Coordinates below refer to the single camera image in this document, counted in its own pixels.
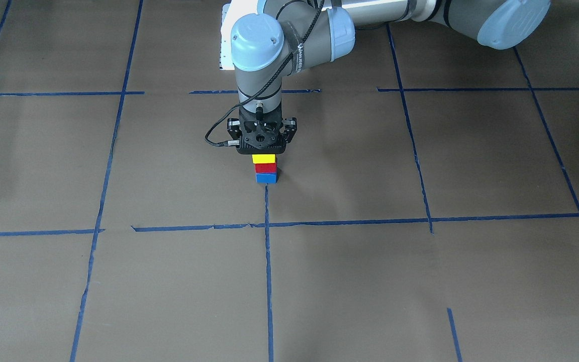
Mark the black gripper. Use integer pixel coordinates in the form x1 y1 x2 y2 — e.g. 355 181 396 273
227 112 298 146

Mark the yellow wooden block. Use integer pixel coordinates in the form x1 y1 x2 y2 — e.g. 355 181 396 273
251 154 276 164

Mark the red wooden block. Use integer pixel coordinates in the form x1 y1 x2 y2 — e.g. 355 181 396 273
254 162 277 174

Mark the blue wooden block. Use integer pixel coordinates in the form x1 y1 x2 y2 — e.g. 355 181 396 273
255 173 278 184

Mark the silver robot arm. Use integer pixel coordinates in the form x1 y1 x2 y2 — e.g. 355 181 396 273
215 1 551 154

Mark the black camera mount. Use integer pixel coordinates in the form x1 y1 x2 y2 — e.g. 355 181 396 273
232 122 288 155

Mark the white pedestal column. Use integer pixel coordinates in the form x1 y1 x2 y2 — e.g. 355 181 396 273
219 2 236 71

